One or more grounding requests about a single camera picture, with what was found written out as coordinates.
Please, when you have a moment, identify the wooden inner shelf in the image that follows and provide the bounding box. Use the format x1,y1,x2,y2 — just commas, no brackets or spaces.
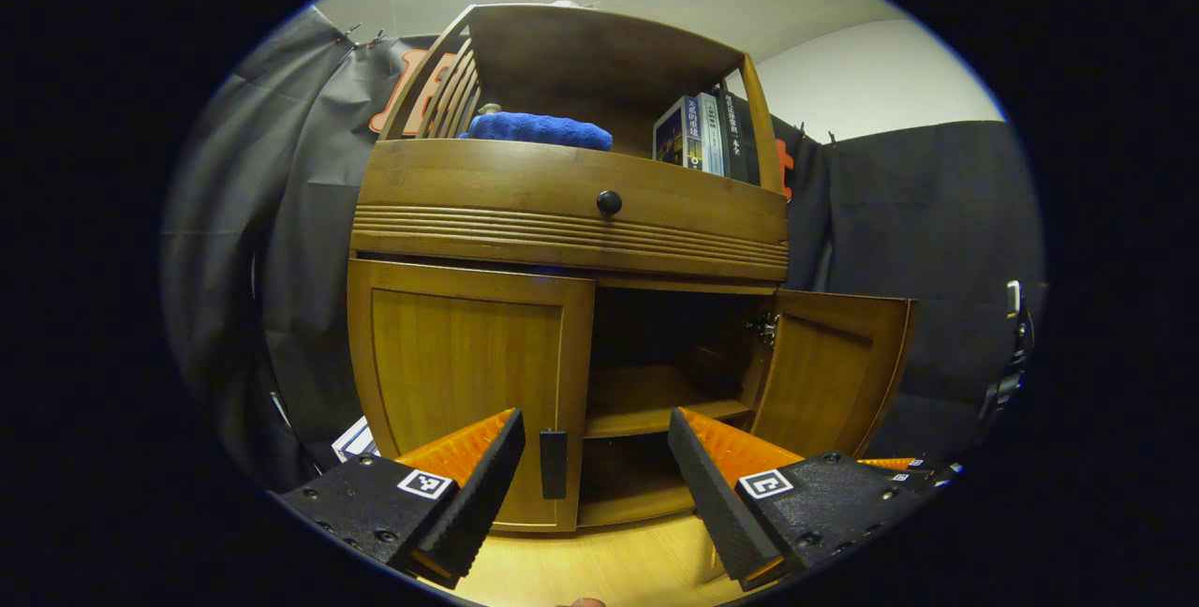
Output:
585,365,756,439

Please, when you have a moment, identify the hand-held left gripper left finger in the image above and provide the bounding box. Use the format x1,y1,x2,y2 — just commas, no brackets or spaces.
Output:
276,408,526,590

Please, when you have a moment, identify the black door handle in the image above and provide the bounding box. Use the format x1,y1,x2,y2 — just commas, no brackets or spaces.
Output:
540,429,569,500

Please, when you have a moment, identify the wooden shoe cabinet door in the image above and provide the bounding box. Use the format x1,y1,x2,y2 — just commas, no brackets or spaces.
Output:
748,288,920,463
346,258,597,534

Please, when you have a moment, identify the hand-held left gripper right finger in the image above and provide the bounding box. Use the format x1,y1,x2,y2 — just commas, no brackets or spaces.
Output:
667,407,928,593

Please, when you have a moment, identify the white printed box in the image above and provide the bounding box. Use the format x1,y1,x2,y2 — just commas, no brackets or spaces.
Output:
332,415,380,464

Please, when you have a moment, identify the wooden double-door shoe cabinet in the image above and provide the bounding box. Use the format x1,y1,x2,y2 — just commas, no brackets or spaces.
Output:
346,3,921,534

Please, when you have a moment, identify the pale spine book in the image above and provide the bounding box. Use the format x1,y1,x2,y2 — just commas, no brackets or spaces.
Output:
695,92,728,177

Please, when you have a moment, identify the wooden drawer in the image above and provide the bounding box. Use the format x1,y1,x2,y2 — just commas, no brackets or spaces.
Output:
351,139,790,282

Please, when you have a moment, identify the dark equipment stand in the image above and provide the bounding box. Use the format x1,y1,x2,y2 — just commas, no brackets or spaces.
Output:
979,279,1037,430

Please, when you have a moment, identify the black backdrop cloth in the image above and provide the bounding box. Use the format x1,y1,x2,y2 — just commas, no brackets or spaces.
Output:
164,6,1045,496

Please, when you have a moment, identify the blue towel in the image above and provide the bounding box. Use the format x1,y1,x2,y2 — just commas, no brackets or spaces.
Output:
457,112,614,152

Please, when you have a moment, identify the blue cover book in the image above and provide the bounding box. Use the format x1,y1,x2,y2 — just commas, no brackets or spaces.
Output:
653,95,703,170

